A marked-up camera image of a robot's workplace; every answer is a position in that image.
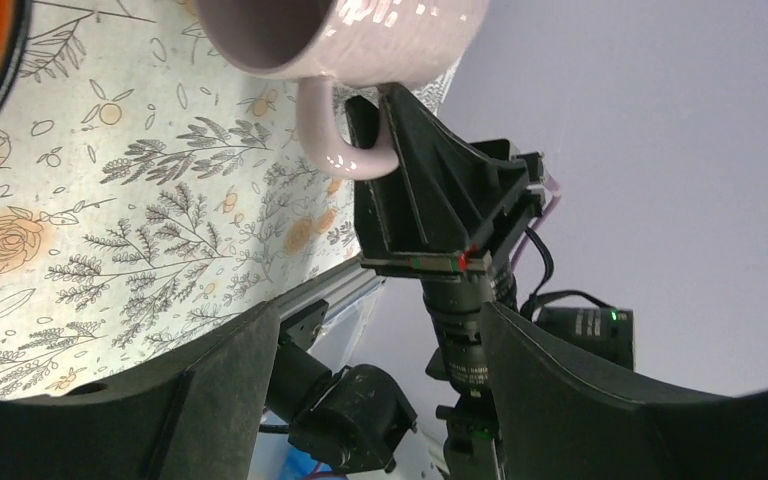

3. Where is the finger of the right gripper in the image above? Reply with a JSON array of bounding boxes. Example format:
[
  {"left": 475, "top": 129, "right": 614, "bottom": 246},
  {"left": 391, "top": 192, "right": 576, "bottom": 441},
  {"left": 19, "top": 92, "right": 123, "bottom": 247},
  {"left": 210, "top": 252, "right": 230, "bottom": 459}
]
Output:
[{"left": 345, "top": 85, "right": 545, "bottom": 275}]

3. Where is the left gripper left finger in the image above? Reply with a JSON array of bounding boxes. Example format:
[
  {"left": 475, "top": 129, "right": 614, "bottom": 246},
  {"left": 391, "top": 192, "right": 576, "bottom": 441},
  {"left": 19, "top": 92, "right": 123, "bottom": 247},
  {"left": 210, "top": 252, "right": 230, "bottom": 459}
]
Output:
[{"left": 0, "top": 302, "right": 280, "bottom": 479}]

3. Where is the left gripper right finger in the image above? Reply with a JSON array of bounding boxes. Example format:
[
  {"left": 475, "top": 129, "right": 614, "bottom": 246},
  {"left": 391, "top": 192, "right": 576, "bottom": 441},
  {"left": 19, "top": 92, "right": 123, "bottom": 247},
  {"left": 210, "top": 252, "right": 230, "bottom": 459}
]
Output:
[{"left": 479, "top": 303, "right": 768, "bottom": 479}]

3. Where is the lilac mug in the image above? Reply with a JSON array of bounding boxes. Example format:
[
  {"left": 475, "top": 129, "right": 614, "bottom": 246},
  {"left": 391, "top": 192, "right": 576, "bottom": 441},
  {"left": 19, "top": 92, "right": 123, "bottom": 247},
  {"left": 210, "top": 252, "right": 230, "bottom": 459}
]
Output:
[{"left": 194, "top": 0, "right": 490, "bottom": 181}]

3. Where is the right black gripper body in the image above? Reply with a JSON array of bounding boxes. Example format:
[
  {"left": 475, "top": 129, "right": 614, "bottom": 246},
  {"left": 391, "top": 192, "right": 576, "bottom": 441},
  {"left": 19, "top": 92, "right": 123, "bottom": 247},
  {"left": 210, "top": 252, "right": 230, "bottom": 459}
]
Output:
[{"left": 421, "top": 271, "right": 635, "bottom": 479}]

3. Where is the floral tablecloth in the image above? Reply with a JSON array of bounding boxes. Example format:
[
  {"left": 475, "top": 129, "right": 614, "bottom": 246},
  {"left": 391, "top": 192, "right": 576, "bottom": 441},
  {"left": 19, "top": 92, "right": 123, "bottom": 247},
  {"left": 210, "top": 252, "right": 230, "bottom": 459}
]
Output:
[{"left": 0, "top": 1, "right": 358, "bottom": 401}]

